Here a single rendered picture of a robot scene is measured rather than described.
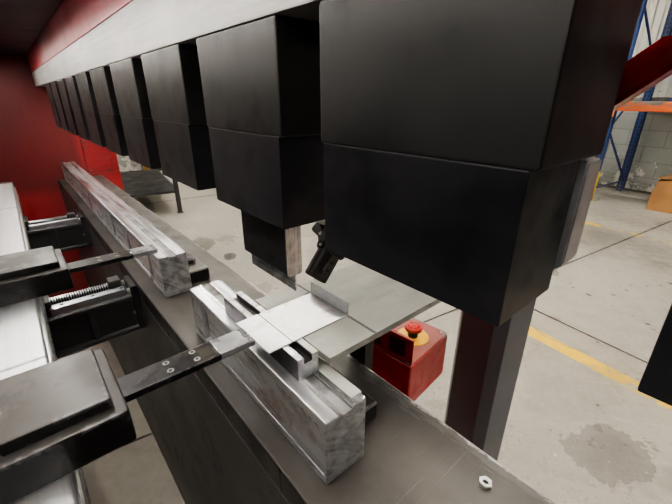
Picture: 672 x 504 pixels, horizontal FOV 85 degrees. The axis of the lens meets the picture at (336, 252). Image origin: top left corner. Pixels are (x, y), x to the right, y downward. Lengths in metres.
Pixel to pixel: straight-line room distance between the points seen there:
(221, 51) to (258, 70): 0.07
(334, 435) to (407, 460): 0.12
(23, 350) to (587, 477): 1.74
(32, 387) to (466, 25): 0.45
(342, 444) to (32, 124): 2.30
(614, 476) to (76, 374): 1.77
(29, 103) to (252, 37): 2.22
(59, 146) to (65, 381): 2.15
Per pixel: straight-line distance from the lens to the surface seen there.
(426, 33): 0.21
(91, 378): 0.44
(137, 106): 0.70
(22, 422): 0.43
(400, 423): 0.56
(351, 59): 0.25
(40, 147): 2.53
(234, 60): 0.37
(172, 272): 0.89
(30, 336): 0.66
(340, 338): 0.48
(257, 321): 0.52
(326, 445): 0.45
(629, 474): 1.93
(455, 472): 0.53
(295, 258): 0.41
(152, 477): 1.72
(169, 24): 0.51
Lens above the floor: 1.28
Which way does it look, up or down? 23 degrees down
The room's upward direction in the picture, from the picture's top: straight up
